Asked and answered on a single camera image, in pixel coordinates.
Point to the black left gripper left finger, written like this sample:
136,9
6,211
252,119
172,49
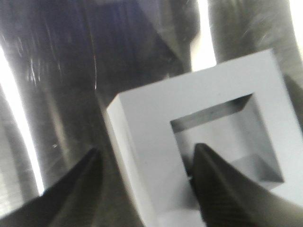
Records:
40,211

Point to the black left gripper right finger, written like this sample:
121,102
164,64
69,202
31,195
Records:
227,198

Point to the gray hollow square base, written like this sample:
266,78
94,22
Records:
240,108

